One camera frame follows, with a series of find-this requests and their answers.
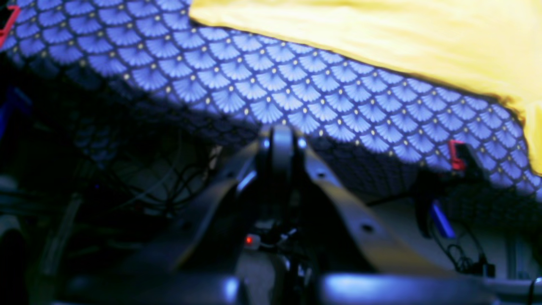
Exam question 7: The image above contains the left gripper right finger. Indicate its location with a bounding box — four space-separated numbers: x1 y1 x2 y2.
271 125 452 278

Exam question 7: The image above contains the blue fan-patterned table cloth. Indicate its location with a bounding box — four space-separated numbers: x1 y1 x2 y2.
1 0 541 202

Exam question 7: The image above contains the red and black clamp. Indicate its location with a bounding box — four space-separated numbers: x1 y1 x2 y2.
448 140 480 172

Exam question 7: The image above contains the blue handled clamp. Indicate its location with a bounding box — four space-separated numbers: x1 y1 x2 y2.
429 200 456 239

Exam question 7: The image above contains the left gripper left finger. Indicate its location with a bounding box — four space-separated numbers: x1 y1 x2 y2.
114 127 271 277

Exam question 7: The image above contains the yellow T-shirt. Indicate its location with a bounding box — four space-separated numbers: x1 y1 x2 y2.
188 0 542 174

